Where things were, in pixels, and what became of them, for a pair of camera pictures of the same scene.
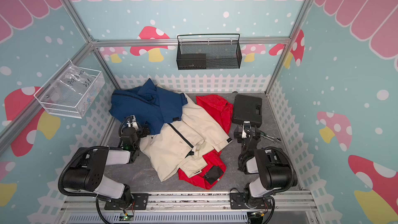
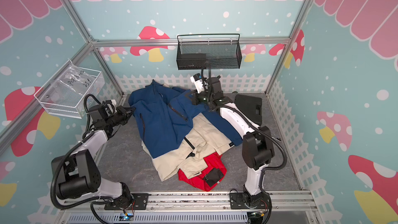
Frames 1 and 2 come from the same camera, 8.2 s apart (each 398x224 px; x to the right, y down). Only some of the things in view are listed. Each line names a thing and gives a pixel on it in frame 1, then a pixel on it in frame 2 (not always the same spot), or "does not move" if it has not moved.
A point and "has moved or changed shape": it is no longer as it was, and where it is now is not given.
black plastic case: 247,108 does not move
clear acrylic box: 71,91 does not move
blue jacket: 152,106 has moved or changed shape
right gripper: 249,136 to 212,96
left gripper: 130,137 to 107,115
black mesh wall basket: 208,51 does not move
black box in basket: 189,61 does not move
